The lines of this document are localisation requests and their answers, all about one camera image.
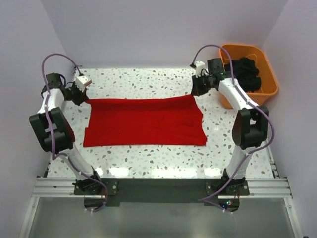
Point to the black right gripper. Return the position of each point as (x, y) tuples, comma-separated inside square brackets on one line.
[(196, 89)]

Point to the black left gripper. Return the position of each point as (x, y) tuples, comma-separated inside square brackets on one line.
[(82, 96)]

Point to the red t-shirt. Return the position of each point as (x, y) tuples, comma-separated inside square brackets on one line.
[(169, 121)]

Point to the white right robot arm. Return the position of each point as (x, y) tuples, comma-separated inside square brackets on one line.
[(251, 123)]

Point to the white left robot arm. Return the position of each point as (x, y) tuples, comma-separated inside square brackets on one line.
[(55, 134)]

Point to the black clothes pile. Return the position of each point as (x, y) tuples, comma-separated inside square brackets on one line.
[(247, 74)]

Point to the orange plastic basket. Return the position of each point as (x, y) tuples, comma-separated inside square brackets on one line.
[(269, 86)]

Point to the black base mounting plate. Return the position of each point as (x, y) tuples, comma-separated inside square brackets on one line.
[(114, 191)]

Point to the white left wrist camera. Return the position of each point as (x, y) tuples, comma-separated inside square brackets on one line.
[(82, 82)]

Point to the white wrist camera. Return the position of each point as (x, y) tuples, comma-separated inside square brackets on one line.
[(200, 68), (82, 82)]

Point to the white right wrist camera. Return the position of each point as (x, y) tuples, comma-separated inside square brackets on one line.
[(200, 68)]

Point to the aluminium frame rail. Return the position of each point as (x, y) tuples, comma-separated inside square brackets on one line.
[(258, 188)]

